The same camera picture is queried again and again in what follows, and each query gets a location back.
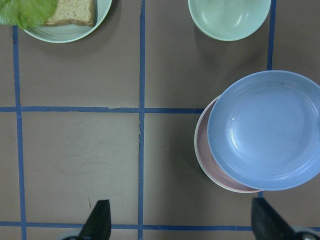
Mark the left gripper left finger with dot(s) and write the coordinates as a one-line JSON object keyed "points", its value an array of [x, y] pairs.
{"points": [[98, 224]]}

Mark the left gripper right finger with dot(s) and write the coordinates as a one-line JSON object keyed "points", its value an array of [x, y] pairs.
{"points": [[267, 224]]}

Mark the pink plate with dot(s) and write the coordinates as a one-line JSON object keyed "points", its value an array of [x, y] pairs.
{"points": [[207, 160]]}

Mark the blue plate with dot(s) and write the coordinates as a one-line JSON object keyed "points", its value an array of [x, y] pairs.
{"points": [[264, 130]]}

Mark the beige plate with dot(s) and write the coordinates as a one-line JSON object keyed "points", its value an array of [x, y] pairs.
{"points": [[200, 162]]}

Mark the green plate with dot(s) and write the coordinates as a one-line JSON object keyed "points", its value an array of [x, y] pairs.
{"points": [[70, 33]]}

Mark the green bowl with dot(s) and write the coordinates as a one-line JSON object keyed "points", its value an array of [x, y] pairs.
{"points": [[228, 20]]}

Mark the bread slice on plate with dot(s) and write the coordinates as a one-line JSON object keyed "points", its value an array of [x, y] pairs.
{"points": [[76, 12]]}

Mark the green lettuce leaf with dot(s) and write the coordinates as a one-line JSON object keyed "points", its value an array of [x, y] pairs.
{"points": [[26, 13]]}

